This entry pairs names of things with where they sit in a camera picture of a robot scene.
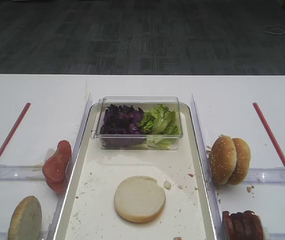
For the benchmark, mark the green lettuce pile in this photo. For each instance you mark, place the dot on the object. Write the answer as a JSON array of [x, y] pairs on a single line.
[[160, 120]]

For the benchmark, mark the bread piece on tray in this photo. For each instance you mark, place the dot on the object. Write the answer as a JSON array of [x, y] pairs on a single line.
[[167, 184]]

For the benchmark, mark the tomato slices stack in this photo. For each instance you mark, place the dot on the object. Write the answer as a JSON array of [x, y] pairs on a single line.
[[54, 169]]

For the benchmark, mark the meat patty slices stack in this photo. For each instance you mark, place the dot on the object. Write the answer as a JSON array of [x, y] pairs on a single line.
[[242, 226]]

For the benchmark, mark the clear plastic container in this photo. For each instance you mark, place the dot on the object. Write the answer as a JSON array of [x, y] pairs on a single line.
[[143, 102]]

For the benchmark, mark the purple cabbage leaves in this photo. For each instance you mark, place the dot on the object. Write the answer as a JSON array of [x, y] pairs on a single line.
[[121, 120]]

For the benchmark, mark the right long clear divider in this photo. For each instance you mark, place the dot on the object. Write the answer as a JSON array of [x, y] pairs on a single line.
[[210, 190]]

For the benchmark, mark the long clear divider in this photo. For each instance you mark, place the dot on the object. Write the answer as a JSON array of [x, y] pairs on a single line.
[[53, 227], [210, 190]]

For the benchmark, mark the bottom bun on tray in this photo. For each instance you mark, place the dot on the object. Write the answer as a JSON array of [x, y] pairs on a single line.
[[139, 199]]

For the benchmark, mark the front sesame bun top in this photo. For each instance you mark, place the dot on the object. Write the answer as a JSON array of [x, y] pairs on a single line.
[[222, 159]]

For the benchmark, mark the sesame bun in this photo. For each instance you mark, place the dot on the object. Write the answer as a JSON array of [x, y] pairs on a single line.
[[243, 154], [222, 159]]

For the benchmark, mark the rear sesame bun top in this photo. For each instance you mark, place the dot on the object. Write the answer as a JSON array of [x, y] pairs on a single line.
[[243, 154]]

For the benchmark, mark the white metal tray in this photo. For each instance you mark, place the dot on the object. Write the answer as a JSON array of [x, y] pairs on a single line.
[[89, 214]]

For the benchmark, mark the right red strip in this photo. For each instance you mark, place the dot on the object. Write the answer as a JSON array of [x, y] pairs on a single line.
[[269, 132]]

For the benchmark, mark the red strip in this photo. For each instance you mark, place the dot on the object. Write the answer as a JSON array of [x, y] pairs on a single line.
[[14, 128], [269, 132]]

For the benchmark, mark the left long clear divider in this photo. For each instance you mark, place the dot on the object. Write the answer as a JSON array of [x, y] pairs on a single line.
[[53, 227]]

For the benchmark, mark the right upper clear holder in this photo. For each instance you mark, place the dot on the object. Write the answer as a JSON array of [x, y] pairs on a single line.
[[266, 176]]

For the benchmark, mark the clear holder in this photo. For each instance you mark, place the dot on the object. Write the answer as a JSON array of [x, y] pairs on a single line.
[[266, 176], [45, 235], [21, 173]]

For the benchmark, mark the left red strip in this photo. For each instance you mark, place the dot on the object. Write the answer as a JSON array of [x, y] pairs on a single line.
[[14, 128]]

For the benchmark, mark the left upper clear holder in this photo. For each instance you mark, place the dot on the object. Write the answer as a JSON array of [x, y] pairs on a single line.
[[21, 173]]

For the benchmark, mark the upright bun half left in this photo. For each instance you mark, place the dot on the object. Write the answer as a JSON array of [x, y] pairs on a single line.
[[26, 220]]

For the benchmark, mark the left lower clear holder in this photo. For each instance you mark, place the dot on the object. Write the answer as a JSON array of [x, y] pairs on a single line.
[[45, 235]]

